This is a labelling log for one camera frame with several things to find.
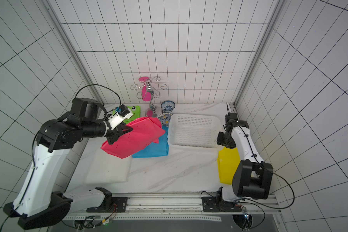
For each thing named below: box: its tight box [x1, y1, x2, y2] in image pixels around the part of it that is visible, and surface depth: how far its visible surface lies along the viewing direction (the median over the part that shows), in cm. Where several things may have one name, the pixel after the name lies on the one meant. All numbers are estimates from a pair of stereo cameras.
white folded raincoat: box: [85, 148, 132, 185], surface depth 83 cm
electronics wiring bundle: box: [61, 203, 118, 231], surface depth 70 cm
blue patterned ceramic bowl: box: [160, 100, 176, 113], surface depth 118 cm
